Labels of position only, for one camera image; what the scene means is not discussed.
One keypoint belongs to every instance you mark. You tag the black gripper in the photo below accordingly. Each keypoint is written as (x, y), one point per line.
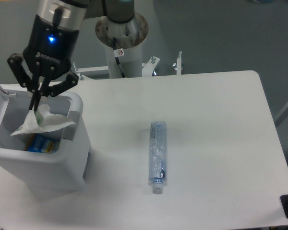
(52, 48)

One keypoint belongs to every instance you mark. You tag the white paper wrapper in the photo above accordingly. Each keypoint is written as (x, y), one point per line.
(42, 121)

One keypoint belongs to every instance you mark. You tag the clear plastic bottle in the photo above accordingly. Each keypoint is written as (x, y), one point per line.
(158, 156)

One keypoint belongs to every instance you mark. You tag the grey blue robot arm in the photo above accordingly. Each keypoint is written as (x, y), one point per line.
(69, 15)

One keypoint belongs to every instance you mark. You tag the white open trash can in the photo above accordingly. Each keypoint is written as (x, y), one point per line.
(64, 169)

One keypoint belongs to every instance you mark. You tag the blue yellow package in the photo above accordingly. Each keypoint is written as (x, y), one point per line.
(42, 144)

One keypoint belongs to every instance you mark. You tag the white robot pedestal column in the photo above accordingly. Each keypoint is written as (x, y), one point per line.
(123, 40)

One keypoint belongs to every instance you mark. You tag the white pedestal base frame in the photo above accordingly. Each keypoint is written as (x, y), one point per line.
(118, 69)

